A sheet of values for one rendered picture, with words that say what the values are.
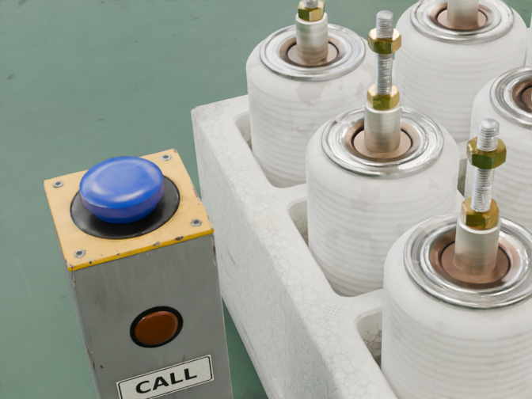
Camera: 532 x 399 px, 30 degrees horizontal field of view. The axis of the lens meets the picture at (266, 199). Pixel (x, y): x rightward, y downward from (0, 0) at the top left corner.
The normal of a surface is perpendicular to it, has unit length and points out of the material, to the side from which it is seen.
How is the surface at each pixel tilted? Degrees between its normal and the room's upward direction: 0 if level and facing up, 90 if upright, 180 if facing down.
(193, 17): 0
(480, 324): 43
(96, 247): 0
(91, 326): 90
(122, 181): 0
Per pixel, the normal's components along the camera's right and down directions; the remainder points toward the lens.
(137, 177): -0.05, -0.77
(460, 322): -0.26, -0.16
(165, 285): 0.33, 0.58
